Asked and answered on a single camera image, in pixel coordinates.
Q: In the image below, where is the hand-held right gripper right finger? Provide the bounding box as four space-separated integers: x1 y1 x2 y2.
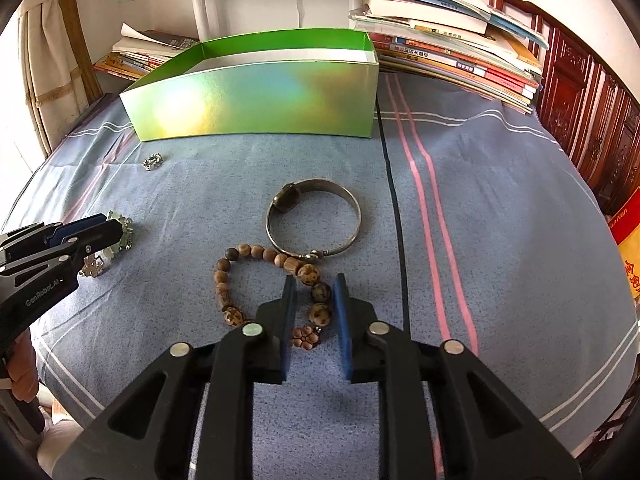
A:
332 273 583 480

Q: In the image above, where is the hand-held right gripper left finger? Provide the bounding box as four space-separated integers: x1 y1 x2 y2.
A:
65 275 299 480

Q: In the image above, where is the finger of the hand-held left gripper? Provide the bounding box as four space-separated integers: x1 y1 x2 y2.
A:
0 220 124 291
0 212 109 261

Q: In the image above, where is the silver floral bracelet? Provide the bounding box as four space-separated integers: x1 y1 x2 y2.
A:
80 210 135 279

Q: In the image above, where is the wooden bead bracelet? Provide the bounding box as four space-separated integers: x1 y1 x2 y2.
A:
214 243 333 349

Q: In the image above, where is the shiny green cardboard box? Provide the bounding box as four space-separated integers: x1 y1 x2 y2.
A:
119 29 379 142

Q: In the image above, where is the person's left hand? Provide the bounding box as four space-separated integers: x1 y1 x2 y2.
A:
10 332 40 403

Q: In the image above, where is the silver metal bangle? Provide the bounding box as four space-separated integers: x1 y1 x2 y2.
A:
265 178 362 261

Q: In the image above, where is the beige curtain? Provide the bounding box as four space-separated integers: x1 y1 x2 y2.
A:
0 0 103 161

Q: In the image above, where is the small pile of books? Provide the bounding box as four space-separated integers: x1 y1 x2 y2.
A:
93 22 201 81

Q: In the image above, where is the white desk shelf stand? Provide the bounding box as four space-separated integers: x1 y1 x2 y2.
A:
115 0 396 44

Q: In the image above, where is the large stack of books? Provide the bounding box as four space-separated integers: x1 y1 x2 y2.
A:
348 0 551 115

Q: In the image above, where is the red and yellow gift bag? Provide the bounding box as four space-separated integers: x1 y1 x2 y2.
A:
607 200 640 306

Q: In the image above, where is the carved red wooden bench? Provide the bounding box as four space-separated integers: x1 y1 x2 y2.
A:
489 0 640 217

